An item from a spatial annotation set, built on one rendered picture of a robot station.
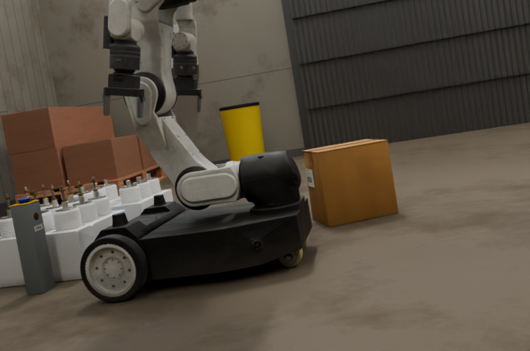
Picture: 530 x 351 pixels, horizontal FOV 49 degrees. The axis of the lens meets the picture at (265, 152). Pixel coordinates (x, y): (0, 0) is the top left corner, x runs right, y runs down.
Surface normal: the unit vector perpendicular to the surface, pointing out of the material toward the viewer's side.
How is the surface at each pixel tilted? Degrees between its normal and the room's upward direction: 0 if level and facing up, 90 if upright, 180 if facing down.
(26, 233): 90
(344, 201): 90
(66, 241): 90
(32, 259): 90
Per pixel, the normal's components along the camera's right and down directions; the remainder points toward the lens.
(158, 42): -0.18, 0.10
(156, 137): -0.10, 0.51
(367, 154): 0.19, 0.04
